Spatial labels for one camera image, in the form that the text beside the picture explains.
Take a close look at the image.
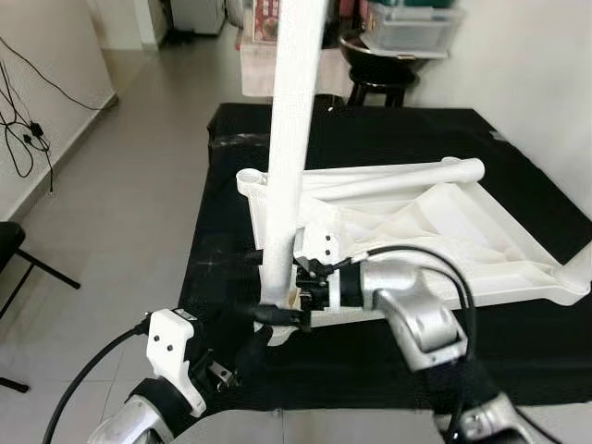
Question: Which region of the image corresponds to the black wok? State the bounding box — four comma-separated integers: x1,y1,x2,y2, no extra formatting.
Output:
338,32,426,84

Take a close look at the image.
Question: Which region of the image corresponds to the pink tablecloth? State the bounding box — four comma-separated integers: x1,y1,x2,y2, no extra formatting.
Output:
240,42,357,98

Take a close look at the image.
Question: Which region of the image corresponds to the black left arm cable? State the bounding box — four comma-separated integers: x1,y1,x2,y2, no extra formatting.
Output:
42,314,154,444

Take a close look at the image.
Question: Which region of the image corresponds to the black folding chair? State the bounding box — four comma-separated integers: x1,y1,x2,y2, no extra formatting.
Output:
0,222,80,394

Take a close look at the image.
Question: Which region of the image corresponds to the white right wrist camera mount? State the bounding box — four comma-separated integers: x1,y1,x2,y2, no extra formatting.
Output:
296,222,369,309

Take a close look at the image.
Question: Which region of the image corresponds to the white plastic children table top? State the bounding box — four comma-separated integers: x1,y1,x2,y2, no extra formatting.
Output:
236,157,592,345

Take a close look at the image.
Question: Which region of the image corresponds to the red printed box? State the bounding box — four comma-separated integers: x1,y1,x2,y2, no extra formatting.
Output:
252,0,278,43

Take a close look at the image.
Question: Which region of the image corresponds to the clear plastic storage box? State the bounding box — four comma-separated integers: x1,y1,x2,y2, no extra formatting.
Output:
365,0,463,52

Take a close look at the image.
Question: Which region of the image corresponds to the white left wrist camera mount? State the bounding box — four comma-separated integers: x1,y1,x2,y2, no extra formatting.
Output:
146,308,209,417

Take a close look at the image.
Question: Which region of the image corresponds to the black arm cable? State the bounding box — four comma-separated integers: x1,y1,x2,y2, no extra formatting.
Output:
42,314,154,444
338,243,477,371

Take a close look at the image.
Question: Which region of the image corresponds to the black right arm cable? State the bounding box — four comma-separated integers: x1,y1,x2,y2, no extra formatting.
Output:
338,243,477,371

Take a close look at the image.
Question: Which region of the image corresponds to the black wall cable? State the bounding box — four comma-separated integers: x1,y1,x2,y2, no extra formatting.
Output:
0,37,117,177

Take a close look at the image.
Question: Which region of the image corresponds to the white appliance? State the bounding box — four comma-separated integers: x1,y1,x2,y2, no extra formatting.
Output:
166,0,228,36

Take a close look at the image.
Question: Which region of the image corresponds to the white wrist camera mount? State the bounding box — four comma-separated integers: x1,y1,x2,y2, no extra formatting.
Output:
296,222,369,309
146,308,209,417

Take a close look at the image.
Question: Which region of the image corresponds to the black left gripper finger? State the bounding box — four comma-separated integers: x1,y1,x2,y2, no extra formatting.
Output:
231,324,274,371

